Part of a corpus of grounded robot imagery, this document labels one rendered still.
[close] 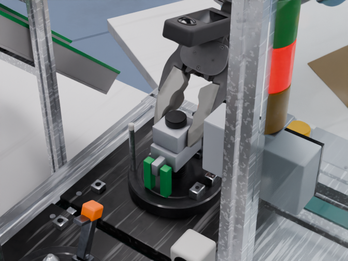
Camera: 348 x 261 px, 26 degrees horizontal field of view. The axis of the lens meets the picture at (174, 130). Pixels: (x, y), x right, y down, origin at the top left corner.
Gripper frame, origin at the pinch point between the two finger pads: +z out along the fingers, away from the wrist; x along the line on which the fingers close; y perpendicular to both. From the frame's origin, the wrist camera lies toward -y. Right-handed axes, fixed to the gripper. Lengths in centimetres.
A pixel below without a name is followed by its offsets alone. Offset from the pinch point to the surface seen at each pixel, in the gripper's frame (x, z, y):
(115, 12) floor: 142, -31, 185
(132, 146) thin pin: 5.2, 4.5, 0.7
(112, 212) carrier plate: 3.8, 14.0, 0.6
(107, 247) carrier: 0.2, 17.9, -3.3
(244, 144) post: -19.8, -2.2, -24.5
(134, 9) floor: 137, -36, 190
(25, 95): 44, 7, 24
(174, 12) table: 39, -22, 54
